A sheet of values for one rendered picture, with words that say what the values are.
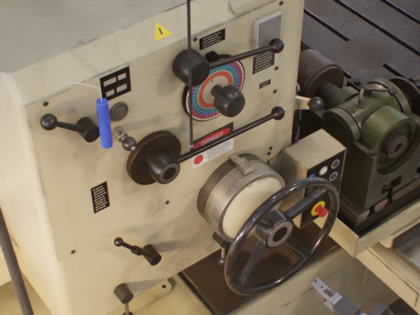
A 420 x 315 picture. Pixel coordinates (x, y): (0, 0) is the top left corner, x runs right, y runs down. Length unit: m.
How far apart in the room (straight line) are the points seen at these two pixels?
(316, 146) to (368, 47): 1.03
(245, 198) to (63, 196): 0.50
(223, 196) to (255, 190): 0.09
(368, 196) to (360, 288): 0.91
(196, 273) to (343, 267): 0.60
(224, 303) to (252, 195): 0.77
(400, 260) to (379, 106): 0.60
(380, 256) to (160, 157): 1.20
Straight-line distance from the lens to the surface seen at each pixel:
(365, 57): 3.18
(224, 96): 1.84
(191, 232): 2.22
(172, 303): 2.79
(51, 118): 1.63
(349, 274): 3.20
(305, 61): 2.62
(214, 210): 2.08
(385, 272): 2.86
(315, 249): 2.22
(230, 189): 2.06
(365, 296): 3.46
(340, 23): 3.35
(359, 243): 2.60
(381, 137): 2.42
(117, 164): 1.87
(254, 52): 1.87
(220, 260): 2.35
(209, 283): 2.82
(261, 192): 2.09
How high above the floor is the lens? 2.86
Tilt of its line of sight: 44 degrees down
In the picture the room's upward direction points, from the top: straight up
